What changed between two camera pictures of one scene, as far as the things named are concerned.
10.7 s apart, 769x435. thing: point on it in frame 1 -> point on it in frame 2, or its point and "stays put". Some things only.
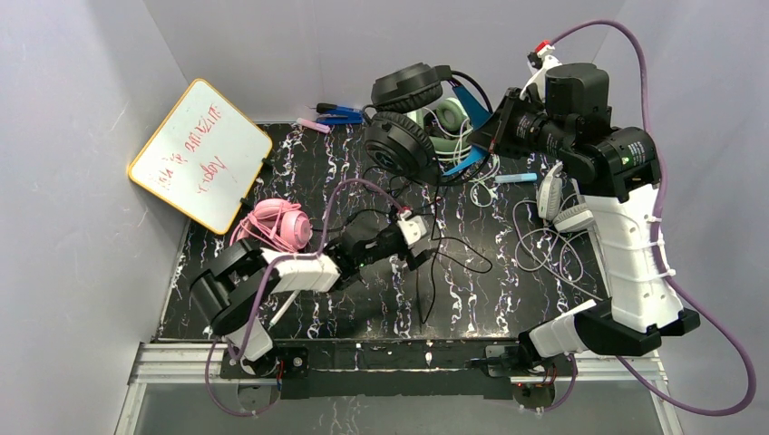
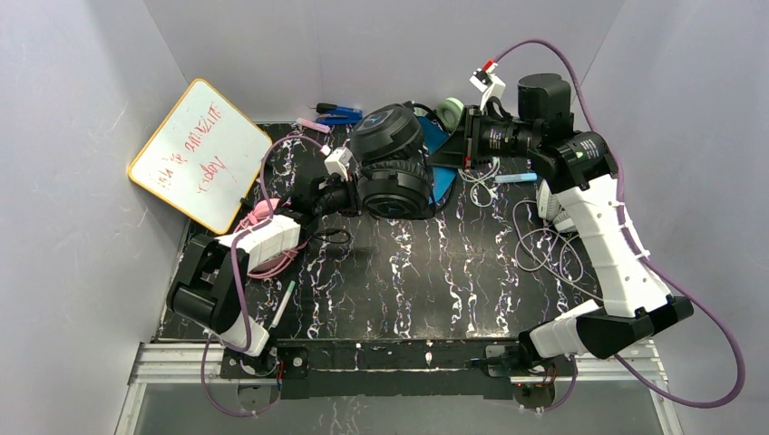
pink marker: (304, 122) stays put
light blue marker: (517, 178) stays put
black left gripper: (410, 249) -> (349, 194)
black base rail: (418, 369) stays put
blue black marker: (333, 113) stays put
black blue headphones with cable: (399, 134) -> (406, 165)
